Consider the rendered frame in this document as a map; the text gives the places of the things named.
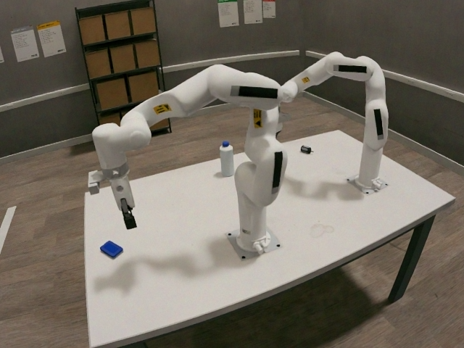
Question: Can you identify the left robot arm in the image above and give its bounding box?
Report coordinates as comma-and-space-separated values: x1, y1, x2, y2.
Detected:
88, 65, 288, 254

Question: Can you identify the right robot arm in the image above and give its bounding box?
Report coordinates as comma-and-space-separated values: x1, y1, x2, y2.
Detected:
281, 52, 388, 189

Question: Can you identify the white plastic bottle with blue cap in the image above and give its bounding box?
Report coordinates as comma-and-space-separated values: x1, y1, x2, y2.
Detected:
220, 141, 235, 177

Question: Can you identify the small blue flat box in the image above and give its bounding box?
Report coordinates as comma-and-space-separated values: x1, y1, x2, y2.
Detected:
100, 241, 124, 259

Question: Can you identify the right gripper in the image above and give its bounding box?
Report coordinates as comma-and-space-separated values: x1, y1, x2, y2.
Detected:
275, 123, 282, 138

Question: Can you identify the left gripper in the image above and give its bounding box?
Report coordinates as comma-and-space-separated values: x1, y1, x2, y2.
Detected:
109, 170, 137, 230

